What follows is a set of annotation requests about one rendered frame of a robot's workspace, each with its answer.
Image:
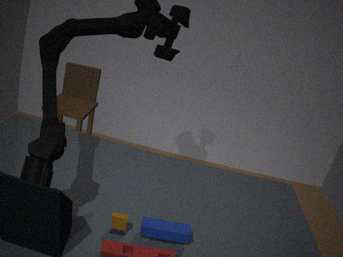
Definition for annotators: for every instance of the yellow cube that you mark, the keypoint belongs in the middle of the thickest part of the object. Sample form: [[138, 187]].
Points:
[[119, 221]]

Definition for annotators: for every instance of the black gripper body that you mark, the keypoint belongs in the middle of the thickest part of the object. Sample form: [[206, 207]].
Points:
[[166, 52]]

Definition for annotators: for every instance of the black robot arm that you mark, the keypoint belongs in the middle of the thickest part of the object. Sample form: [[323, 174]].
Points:
[[49, 146]]

